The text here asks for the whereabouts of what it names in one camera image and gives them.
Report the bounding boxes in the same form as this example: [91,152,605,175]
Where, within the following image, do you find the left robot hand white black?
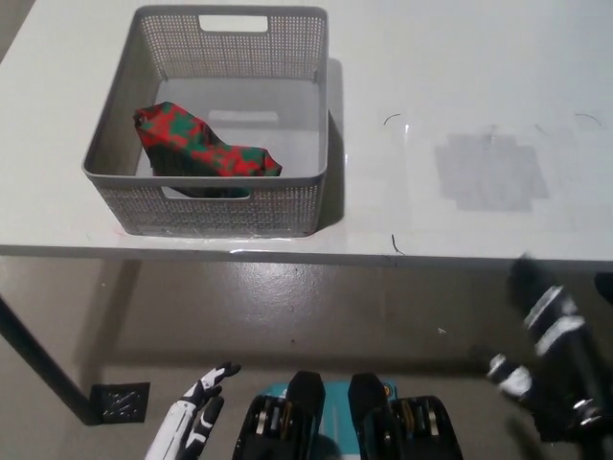
[145,361,242,460]

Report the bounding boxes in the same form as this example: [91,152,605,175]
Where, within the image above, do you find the grey perforated plastic basket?
[80,5,330,239]

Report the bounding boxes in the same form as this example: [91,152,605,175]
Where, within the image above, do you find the red green coffee bean bag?
[132,100,284,198]

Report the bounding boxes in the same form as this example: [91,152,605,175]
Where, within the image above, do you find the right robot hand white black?
[485,252,608,445]

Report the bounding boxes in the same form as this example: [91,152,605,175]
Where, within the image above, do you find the grey clear tape patch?
[434,129,551,213]

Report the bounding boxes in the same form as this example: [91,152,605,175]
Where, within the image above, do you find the black floor tape patch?
[89,381,151,426]

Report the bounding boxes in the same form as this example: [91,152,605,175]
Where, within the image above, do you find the black metal table leg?
[0,291,100,426]

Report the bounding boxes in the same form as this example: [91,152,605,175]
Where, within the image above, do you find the dark round object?
[595,271,613,304]

